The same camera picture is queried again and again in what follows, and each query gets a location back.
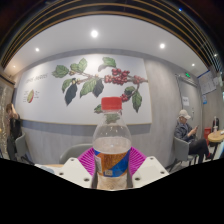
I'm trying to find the person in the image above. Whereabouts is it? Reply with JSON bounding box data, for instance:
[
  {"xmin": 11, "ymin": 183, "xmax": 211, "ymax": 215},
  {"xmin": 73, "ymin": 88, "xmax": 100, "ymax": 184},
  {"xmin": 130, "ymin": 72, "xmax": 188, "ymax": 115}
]
[
  {"xmin": 173, "ymin": 109, "xmax": 212, "ymax": 164},
  {"xmin": 5, "ymin": 102, "xmax": 24, "ymax": 161}
]

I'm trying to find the wall notice board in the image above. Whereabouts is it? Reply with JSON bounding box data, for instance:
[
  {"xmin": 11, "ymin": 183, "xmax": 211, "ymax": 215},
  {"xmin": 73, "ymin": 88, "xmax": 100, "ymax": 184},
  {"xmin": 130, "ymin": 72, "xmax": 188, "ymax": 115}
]
[{"xmin": 197, "ymin": 69, "xmax": 218, "ymax": 95}]

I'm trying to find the grey chair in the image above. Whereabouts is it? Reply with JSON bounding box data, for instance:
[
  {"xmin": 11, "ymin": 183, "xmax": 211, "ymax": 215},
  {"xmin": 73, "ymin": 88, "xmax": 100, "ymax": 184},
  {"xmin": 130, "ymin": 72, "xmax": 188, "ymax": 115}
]
[
  {"xmin": 14, "ymin": 133, "xmax": 34, "ymax": 165},
  {"xmin": 165, "ymin": 136, "xmax": 198, "ymax": 173}
]

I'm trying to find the grey armchair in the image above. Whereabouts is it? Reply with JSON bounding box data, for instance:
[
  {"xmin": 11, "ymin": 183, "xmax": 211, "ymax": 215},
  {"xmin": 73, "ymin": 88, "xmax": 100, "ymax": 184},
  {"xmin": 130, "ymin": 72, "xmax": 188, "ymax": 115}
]
[{"xmin": 58, "ymin": 143, "xmax": 94, "ymax": 165}]

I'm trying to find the group of ceiling lights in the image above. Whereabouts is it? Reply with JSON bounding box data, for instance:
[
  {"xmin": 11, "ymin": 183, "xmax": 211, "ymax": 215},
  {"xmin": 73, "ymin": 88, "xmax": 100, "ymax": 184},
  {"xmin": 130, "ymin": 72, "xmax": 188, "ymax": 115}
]
[{"xmin": 12, "ymin": 29, "xmax": 198, "ymax": 69}]

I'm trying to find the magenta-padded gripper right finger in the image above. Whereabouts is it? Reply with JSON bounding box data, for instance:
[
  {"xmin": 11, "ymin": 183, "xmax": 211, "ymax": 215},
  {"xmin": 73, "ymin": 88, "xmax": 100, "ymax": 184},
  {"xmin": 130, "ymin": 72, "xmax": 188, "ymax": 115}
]
[{"xmin": 127, "ymin": 146, "xmax": 169, "ymax": 189}]

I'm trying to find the coffee plant wall mural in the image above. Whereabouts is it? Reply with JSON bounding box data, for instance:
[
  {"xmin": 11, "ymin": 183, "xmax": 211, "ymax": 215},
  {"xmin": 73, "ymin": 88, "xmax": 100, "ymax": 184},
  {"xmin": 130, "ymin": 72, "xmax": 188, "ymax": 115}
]
[{"xmin": 14, "ymin": 53, "xmax": 153, "ymax": 126}]

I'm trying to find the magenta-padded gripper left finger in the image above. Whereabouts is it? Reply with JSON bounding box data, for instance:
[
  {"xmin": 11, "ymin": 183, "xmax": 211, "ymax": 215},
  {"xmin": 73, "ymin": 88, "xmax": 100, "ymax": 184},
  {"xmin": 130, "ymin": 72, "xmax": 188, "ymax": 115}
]
[{"xmin": 58, "ymin": 147, "xmax": 98, "ymax": 189}]

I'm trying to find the clear bottle with red cap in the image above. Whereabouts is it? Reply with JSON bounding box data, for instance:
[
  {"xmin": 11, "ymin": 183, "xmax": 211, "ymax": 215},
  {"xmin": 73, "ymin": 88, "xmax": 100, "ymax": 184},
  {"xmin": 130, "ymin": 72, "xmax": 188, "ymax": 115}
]
[{"xmin": 92, "ymin": 96, "xmax": 133, "ymax": 191}]

